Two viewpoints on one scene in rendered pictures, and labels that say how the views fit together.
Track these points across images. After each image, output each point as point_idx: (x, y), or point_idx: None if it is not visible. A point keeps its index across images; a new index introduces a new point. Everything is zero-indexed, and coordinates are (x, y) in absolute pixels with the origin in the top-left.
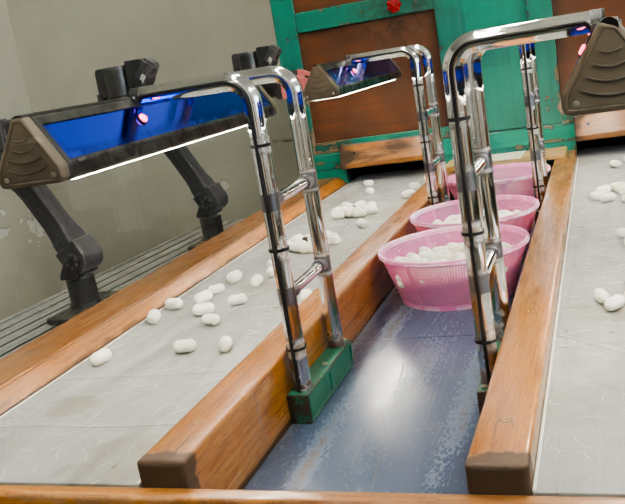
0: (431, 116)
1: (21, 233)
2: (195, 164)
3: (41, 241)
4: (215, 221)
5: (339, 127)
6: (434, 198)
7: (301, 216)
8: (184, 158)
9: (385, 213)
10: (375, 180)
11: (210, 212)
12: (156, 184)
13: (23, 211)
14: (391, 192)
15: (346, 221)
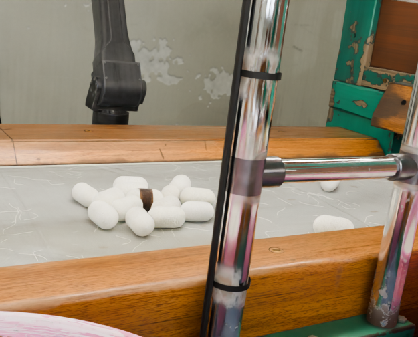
0: None
1: (192, 87)
2: (112, 21)
3: (213, 103)
4: (104, 122)
5: (413, 48)
6: (219, 289)
7: (116, 166)
8: (99, 5)
9: (151, 249)
10: None
11: (97, 103)
12: (321, 85)
13: (204, 68)
14: (362, 206)
15: (56, 218)
